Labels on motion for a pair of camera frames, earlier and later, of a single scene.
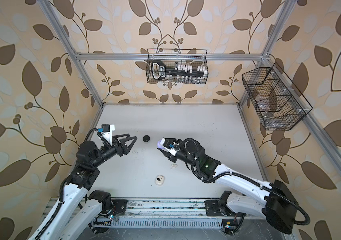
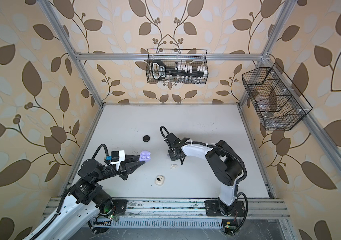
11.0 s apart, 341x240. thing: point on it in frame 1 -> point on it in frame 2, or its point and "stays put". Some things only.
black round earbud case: [146, 138] stays put
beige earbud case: [159, 180] stays put
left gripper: [121, 150] -> [125, 169]
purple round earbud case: [158, 146] -> [145, 156]
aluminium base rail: [138, 209] stays put
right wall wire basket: [280, 104] stays put
